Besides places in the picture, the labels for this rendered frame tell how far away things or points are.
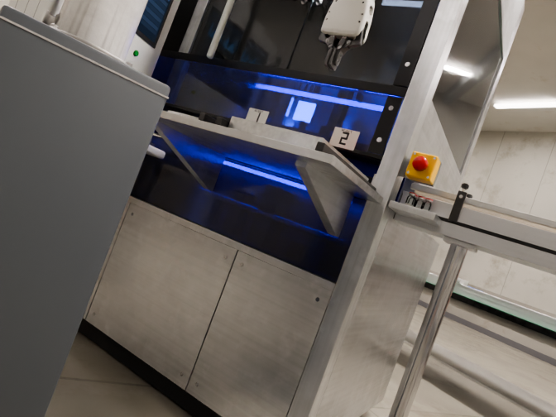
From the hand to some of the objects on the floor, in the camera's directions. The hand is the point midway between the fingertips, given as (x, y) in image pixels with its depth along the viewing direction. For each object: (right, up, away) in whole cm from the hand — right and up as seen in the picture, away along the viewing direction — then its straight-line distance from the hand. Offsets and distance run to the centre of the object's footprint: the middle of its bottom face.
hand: (333, 59), depth 100 cm
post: (-13, -114, +25) cm, 117 cm away
